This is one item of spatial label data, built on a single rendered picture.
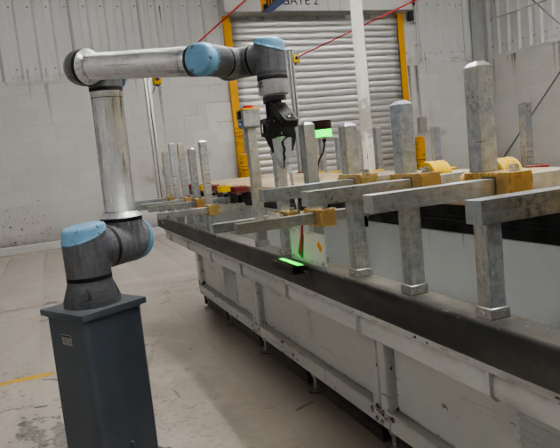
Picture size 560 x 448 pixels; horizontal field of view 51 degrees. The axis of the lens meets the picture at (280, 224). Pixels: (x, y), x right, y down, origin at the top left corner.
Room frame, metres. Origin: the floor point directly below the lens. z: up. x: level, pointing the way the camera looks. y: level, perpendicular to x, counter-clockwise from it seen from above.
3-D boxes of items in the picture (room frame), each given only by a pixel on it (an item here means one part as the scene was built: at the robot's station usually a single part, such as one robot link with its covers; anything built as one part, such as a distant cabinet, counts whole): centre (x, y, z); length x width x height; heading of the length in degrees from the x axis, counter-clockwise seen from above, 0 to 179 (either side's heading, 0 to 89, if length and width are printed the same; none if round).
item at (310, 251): (1.79, -0.07, 0.75); 0.26 x 0.01 x 0.10; 21
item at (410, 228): (1.30, -0.29, 0.89); 0.03 x 0.03 x 0.48; 21
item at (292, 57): (4.56, -0.23, 1.25); 0.15 x 0.08 x 1.10; 21
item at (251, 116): (2.25, 0.07, 1.18); 0.07 x 0.07 x 0.08; 21
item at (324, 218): (1.75, -0.12, 0.85); 0.13 x 0.06 x 0.05; 21
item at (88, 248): (2.00, 0.66, 0.79); 0.17 x 0.15 x 0.18; 148
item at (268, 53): (1.78, -0.02, 1.32); 0.10 x 0.09 x 0.12; 58
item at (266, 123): (1.78, -0.02, 1.15); 0.09 x 0.08 x 0.12; 21
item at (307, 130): (1.77, -0.11, 0.89); 0.03 x 0.03 x 0.48; 21
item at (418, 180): (1.28, -0.30, 0.95); 0.13 x 0.06 x 0.05; 21
